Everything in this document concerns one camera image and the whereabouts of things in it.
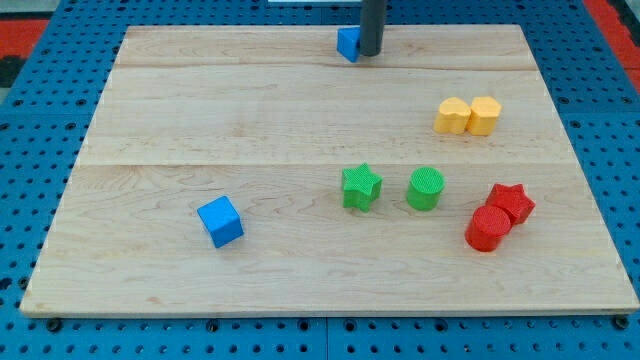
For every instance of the blue cube block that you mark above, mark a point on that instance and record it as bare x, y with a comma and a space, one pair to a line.
221, 221

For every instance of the blue triangle block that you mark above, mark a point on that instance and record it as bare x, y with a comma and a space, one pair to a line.
348, 40

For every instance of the green star block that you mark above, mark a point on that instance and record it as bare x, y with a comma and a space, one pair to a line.
360, 187

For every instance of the light wooden board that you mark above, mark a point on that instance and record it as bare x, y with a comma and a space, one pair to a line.
269, 116

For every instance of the green cylinder block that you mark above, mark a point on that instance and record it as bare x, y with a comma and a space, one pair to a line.
425, 187

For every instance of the yellow heart block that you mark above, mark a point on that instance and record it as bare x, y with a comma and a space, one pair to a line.
452, 117

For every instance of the red cylinder block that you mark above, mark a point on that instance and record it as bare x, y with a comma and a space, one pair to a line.
487, 227

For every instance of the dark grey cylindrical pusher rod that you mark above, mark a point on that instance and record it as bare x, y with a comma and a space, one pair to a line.
372, 22

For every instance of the yellow hexagon block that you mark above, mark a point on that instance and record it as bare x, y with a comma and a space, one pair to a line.
485, 112

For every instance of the red star block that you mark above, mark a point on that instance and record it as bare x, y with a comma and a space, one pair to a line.
513, 200

